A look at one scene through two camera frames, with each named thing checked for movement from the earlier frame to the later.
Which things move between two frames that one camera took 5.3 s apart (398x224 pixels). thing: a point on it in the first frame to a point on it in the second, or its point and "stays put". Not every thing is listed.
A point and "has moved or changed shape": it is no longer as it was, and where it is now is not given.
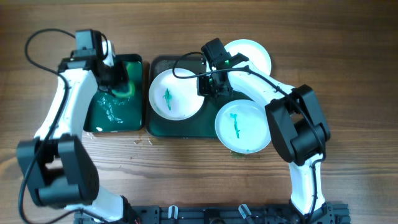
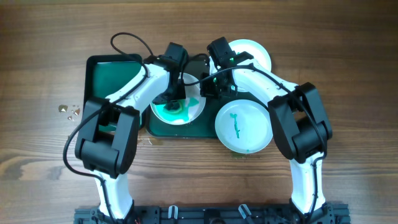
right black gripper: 203,89 stays put
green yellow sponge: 127,91 has moved or changed shape
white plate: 242,126 stays put
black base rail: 324,213 stays put
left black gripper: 120,78 to 179,94
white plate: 255,51 stays put
